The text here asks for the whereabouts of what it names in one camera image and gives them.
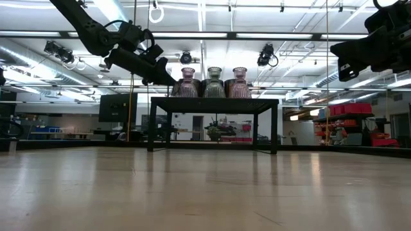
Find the neighbouring station robot arm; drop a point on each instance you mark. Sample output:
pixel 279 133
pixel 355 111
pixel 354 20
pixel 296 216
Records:
pixel 224 126

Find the black overhead light bar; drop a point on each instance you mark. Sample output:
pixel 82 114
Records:
pixel 273 35

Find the black monitor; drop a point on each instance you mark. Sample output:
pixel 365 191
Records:
pixel 117 107

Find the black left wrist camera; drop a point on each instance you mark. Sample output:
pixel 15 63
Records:
pixel 152 53

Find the red storage bins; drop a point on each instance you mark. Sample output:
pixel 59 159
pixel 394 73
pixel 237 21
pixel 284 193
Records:
pixel 385 142

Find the blue storage bins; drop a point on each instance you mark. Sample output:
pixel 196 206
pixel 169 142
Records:
pixel 48 129

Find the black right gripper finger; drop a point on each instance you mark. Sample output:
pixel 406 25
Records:
pixel 348 72
pixel 363 51

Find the black aluminium table frame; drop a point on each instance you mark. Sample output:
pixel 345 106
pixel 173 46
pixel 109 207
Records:
pixel 64 144

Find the orange label metal candle tin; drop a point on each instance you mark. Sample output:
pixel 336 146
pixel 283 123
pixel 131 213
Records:
pixel 226 86

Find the red bin storage rack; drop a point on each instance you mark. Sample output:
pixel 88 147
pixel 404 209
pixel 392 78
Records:
pixel 350 109

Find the black perforated metal shelf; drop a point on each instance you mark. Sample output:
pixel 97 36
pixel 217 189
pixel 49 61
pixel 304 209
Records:
pixel 212 105

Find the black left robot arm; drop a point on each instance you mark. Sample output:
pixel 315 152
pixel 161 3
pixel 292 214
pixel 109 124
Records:
pixel 93 29

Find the pink glass candlestick holder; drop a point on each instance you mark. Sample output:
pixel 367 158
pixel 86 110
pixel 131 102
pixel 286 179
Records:
pixel 187 87
pixel 239 87

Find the small potted plant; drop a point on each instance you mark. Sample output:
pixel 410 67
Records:
pixel 214 133

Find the clear ribbed glass vase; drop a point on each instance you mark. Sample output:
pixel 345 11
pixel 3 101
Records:
pixel 214 86

